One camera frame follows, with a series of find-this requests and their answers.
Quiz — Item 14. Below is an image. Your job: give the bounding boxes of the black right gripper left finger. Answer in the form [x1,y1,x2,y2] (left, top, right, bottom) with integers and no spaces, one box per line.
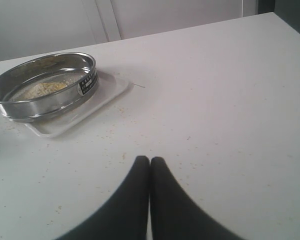
[59,156,150,240]

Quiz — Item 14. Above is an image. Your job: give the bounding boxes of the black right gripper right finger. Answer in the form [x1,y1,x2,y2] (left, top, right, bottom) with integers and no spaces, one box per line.
[149,156,242,240]

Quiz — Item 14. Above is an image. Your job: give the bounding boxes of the yellow grain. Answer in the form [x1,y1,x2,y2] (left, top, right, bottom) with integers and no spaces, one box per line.
[22,82,67,100]

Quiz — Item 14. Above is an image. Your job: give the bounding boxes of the round stainless steel sieve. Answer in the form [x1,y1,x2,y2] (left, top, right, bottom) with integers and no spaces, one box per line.
[0,52,99,123]

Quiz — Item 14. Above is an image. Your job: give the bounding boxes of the white plastic tray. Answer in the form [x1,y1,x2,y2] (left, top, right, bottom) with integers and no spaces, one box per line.
[25,71,132,138]

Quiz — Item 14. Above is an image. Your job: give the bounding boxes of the white cabinet doors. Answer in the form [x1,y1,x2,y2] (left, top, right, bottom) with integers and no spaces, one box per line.
[0,0,258,61]

